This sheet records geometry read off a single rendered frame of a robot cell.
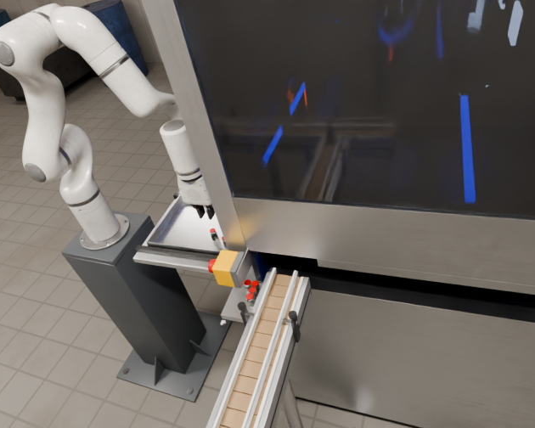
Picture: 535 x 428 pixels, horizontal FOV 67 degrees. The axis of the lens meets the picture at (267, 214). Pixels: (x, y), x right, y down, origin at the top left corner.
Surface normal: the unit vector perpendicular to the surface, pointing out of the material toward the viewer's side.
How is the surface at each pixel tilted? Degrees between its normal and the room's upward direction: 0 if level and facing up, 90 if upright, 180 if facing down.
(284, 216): 90
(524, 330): 90
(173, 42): 90
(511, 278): 90
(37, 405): 0
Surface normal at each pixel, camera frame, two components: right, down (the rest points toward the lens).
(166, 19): -0.30, 0.67
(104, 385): -0.17, -0.74
